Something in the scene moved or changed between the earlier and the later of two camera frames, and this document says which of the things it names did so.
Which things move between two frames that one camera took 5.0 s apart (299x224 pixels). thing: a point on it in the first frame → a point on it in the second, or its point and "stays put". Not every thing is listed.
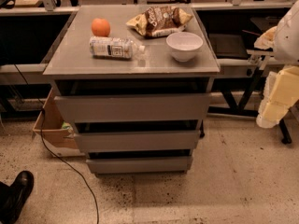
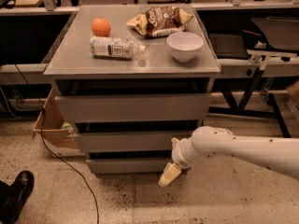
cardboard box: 58,134 stays put
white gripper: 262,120 → 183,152
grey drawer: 137,140 stays put
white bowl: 184,45 stays put
